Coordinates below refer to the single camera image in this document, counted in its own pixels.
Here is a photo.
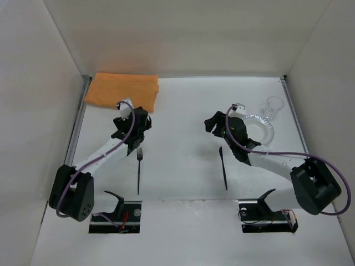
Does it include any white ceramic plate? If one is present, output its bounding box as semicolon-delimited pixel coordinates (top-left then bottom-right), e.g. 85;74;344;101
242;115;275;146

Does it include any black plastic knife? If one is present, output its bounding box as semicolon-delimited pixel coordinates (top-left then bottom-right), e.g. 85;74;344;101
219;146;228;190

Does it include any black plastic fork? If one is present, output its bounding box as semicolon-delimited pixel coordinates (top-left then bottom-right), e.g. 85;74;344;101
136;147;143;195

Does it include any clear plastic cup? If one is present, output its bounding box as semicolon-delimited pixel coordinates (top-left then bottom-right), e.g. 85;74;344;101
262;96;284;120

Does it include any orange cloth placemat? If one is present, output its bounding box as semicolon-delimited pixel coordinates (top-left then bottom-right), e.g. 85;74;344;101
84;73;159;112

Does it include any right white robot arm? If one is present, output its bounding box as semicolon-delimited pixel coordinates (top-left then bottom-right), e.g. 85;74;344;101
204;111;342;215

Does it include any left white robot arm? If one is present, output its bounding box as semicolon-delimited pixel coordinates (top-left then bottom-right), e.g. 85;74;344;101
49;101;151;222

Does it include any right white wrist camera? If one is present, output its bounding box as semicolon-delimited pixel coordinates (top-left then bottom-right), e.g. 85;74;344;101
232;103;246;116

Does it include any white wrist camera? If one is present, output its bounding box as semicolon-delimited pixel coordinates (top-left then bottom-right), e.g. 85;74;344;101
116;98;134;120
232;103;246;116

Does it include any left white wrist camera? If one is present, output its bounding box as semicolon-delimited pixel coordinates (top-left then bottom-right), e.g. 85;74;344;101
116;98;134;120

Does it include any right aluminium table rail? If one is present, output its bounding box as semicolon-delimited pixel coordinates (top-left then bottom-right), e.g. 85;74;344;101
280;75;308;153

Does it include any aluminium table rail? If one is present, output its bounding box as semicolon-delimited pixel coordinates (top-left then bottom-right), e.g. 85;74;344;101
280;75;308;153
64;75;92;165

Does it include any left aluminium table rail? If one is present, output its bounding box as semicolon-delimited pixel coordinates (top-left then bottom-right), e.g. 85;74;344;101
64;75;92;165

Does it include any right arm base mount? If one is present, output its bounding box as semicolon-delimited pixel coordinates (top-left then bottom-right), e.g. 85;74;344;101
237;189;298;234

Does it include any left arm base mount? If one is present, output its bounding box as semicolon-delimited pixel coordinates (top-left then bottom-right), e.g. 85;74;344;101
88;191;142;234

